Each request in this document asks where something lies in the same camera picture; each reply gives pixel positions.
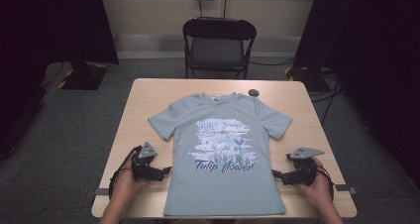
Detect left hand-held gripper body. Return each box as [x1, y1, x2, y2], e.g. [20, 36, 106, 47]
[132, 141, 165, 182]

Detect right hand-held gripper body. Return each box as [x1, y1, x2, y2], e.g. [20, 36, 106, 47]
[285, 147, 326, 187]

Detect light blue printed t-shirt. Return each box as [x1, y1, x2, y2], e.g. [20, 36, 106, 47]
[148, 91, 293, 217]

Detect person's right hand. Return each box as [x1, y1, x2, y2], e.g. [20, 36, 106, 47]
[295, 157, 335, 214]

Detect person's left hand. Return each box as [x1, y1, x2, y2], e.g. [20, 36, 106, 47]
[110, 151, 152, 202]

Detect grey tape strip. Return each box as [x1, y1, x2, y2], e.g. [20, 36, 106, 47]
[334, 183, 358, 195]
[84, 187, 111, 197]

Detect black stand base striped tape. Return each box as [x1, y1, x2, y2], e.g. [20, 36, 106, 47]
[56, 60, 110, 91]
[283, 65, 332, 93]

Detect black folding chair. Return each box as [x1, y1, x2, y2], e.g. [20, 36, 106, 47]
[182, 16, 258, 80]

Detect black curtain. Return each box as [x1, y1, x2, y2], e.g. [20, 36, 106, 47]
[0, 0, 120, 161]
[292, 0, 420, 187]

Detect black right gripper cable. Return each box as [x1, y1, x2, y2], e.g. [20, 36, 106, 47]
[315, 164, 336, 202]

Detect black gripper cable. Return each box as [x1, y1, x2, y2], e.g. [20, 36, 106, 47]
[315, 164, 336, 202]
[108, 146, 144, 199]

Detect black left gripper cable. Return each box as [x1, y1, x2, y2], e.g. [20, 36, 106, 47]
[108, 146, 144, 199]

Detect bundle of black floor cables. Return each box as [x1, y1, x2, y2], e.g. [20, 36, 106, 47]
[309, 69, 345, 126]

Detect thin black floor cable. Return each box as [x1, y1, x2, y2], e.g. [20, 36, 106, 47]
[41, 60, 66, 89]

